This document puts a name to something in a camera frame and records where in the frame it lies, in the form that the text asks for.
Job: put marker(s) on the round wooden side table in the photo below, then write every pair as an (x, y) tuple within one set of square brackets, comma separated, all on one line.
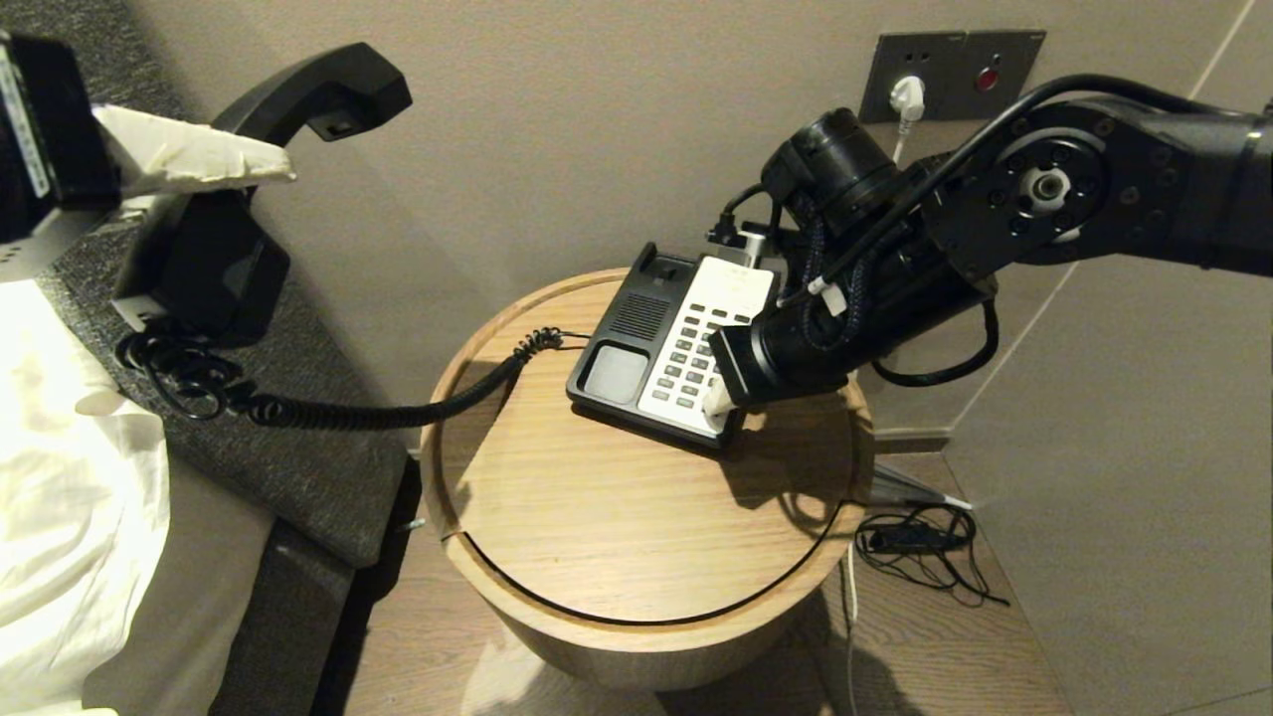
[(646, 537)]

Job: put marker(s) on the dark grey wall socket panel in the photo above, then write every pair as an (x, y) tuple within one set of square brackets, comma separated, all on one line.
[(880, 60)]

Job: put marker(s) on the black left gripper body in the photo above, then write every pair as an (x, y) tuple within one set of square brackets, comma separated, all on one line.
[(60, 129)]

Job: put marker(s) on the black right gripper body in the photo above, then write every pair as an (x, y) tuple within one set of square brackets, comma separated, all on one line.
[(855, 328)]

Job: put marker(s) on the dark panel with red button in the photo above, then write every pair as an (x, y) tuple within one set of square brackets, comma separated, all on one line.
[(1004, 55)]

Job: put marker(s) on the paper-wrapped right gripper finger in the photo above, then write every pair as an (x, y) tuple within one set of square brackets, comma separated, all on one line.
[(712, 400), (733, 406)]

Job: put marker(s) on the grey fabric headboard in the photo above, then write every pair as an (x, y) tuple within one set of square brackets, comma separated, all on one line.
[(298, 477)]

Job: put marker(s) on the paper-wrapped left gripper finger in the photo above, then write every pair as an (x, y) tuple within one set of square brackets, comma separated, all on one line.
[(134, 298), (189, 159)]

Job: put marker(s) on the beige bed sheet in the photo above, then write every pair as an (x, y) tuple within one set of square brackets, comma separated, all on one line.
[(189, 597)]

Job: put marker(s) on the black telephone handset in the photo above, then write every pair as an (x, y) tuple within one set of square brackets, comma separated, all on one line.
[(219, 268)]

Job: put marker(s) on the black phone base white keypad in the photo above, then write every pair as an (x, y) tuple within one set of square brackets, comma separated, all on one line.
[(636, 318)]

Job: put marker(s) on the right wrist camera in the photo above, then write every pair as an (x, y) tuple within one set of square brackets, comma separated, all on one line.
[(753, 244)]

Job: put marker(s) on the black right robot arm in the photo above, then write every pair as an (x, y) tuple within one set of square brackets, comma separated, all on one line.
[(1174, 189)]

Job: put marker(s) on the white pillow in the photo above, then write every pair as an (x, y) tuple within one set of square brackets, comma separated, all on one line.
[(70, 477)]

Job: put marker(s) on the white power plug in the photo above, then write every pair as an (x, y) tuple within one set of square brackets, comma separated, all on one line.
[(906, 99)]

